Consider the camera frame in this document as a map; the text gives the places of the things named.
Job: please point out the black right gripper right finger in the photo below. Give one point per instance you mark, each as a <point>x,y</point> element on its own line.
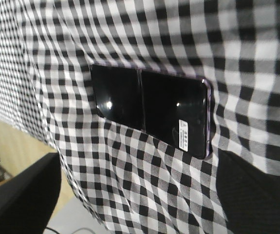
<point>249,197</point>

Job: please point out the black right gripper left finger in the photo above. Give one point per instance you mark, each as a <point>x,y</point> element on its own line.
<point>28,200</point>

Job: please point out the black smartphone with white sticker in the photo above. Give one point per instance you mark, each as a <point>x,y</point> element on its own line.
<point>173,109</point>

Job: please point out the black white gingham bed sheet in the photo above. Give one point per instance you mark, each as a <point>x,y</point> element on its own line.
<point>17,100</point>

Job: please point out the black white gingham duvet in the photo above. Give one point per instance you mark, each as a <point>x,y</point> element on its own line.
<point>128,179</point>

